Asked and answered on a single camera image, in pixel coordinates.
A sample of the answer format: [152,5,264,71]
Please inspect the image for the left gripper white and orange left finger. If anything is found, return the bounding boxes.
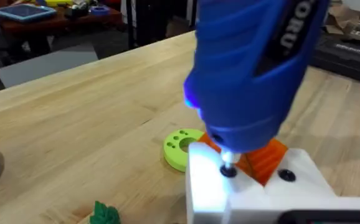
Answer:
[186,133,265,224]

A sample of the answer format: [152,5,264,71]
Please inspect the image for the left gripper white and orange right finger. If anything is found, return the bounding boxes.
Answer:
[245,138,338,200]

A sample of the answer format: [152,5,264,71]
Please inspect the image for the blue electric screwdriver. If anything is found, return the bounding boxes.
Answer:
[182,0,331,180]

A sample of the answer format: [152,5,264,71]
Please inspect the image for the green toy vegetable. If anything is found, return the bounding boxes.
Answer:
[88,200,121,224]

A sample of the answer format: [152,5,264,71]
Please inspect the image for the green disc with holes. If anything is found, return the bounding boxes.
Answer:
[163,128,205,173]

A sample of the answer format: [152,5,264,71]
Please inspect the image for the black tool case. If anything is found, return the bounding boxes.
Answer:
[310,33,360,86]

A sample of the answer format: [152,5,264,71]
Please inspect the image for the crumpled cardboard box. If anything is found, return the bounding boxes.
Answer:
[324,2,360,47]

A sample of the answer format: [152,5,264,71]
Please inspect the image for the grey flat board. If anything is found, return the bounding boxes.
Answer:
[0,42,99,89]

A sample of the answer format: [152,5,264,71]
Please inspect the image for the blue tape roll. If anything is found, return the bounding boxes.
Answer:
[89,5,111,17]

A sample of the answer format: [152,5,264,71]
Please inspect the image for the brown wooden side table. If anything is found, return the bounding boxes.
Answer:
[0,5,125,35]

